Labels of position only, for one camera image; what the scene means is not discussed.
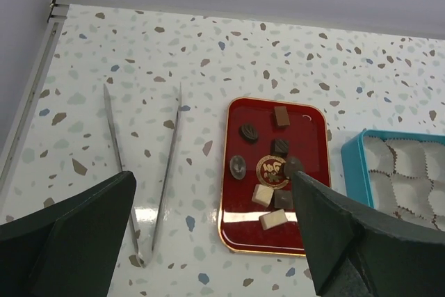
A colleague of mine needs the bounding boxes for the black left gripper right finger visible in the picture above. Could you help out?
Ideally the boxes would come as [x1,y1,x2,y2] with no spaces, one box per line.
[291,172,444,296]

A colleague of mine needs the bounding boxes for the dark square ridged chocolate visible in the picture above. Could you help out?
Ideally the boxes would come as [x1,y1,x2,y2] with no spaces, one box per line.
[271,138,289,157]

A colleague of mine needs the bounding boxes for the teal tin box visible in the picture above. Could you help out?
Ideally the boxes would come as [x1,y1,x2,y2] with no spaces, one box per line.
[340,129,445,232]

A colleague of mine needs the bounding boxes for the white paper cup liners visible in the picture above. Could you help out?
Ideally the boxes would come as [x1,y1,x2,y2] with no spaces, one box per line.
[364,136,444,231]

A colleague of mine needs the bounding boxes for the red lacquer tray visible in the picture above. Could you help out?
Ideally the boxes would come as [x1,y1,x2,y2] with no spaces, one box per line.
[218,97,330,256]

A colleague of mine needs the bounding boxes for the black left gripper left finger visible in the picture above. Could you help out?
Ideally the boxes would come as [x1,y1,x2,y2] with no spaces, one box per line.
[1,171,136,296]

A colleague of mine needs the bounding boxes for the white oval swirl chocolate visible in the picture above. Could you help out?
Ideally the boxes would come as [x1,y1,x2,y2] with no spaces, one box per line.
[229,155,247,180]

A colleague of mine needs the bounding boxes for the white rectangular chocolate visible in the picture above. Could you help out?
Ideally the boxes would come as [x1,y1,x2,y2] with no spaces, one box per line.
[259,209,288,230]

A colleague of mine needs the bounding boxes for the metal tongs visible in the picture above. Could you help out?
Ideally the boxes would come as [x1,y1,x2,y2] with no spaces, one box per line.
[103,84,182,268]

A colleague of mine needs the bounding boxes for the dark round chocolate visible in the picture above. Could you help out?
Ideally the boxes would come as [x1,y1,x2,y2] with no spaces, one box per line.
[282,156,305,179]

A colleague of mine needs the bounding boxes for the white square chocolate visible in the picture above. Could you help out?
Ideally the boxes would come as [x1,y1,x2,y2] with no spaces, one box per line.
[251,184,274,207]

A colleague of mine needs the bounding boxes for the dark oval leaf chocolate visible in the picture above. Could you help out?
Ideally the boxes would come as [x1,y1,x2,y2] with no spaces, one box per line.
[239,123,259,143]

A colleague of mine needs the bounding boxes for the aluminium table frame rail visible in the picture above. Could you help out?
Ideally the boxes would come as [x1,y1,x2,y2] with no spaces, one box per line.
[1,0,74,189]

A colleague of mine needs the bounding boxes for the milk chocolate rectangular piece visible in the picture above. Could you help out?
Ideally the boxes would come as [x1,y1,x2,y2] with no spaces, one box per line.
[274,106,290,127]

